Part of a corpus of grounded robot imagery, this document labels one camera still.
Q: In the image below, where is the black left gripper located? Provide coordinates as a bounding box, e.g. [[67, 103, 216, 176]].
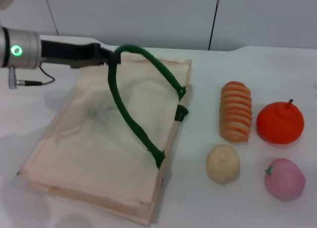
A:
[[39, 40, 122, 69]]

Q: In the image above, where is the white handbag with green handles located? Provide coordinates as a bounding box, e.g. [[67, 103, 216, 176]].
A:
[[16, 44, 193, 226]]

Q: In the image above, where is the orange toy fruit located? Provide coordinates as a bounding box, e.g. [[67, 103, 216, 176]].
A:
[[256, 98, 305, 146]]

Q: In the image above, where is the orange striped spiral bread toy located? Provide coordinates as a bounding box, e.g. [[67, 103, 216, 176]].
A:
[[219, 81, 253, 143]]

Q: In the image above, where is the beige toy potato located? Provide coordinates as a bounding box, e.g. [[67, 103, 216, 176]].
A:
[[206, 144, 240, 185]]

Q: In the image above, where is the pink toy peach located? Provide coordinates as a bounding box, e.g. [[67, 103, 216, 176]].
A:
[[264, 158, 306, 203]]

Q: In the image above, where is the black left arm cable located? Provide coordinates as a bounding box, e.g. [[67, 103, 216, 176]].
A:
[[8, 64, 56, 89]]

